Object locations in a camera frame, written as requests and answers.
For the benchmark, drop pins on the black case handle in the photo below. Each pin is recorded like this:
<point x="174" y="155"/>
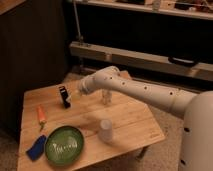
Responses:
<point x="182" y="62"/>

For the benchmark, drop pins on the blue cloth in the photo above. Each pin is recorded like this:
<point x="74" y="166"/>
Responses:
<point x="37" y="149"/>

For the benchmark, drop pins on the green plate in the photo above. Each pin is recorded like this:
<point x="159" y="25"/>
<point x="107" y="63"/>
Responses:
<point x="64" y="146"/>

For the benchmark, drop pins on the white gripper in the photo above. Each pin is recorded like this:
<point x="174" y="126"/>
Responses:
<point x="85" y="86"/>

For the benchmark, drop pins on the black eraser block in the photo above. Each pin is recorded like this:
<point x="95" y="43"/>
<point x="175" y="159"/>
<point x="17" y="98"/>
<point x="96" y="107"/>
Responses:
<point x="64" y="96"/>

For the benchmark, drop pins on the wooden table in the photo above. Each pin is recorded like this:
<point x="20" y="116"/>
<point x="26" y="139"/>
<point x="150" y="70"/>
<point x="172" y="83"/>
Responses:
<point x="134" y="126"/>

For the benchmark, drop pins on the orange toy carrot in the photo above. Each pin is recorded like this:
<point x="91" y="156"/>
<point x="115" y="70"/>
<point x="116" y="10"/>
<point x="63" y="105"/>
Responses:
<point x="41" y="117"/>

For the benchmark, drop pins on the metal stand pole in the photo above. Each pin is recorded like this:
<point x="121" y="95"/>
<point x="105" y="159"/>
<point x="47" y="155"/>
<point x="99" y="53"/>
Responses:
<point x="79" y="35"/>

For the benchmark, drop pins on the long wooden case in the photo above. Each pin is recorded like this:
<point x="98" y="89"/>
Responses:
<point x="140" y="60"/>

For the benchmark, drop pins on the wooden shelf with items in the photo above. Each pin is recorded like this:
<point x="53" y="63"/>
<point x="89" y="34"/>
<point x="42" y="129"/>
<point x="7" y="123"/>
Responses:
<point x="165" y="7"/>

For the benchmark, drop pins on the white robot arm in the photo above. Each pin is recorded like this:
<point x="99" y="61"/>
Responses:
<point x="196" y="153"/>

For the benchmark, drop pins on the small white bottle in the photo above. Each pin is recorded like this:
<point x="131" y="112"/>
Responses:
<point x="106" y="97"/>

